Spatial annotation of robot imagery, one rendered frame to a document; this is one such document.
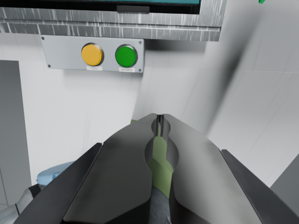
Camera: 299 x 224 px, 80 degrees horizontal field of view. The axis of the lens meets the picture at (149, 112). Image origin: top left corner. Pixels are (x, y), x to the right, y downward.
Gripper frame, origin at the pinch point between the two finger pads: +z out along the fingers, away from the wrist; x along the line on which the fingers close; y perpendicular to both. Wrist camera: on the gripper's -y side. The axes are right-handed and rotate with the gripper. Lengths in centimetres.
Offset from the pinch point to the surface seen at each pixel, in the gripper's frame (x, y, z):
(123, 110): -9.3, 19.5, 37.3
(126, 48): -6.3, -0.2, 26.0
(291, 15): 30.1, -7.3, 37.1
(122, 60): -7.1, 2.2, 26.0
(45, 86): -32, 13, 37
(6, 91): -122, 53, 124
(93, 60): -13.0, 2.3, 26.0
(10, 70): -113, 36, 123
